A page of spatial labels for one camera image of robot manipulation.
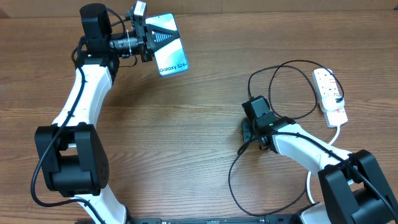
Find white power strip cord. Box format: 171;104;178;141
305;124;341;205

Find Samsung Galaxy smartphone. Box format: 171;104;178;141
146;13;189;77

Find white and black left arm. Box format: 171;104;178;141
34;1;189;223

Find white power strip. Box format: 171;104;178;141
312;68;348;128

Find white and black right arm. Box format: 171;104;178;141
238;96;397;224

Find white charger plug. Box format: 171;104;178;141
320;95;345;113

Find black USB charging cable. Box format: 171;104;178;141
228;59;345;217

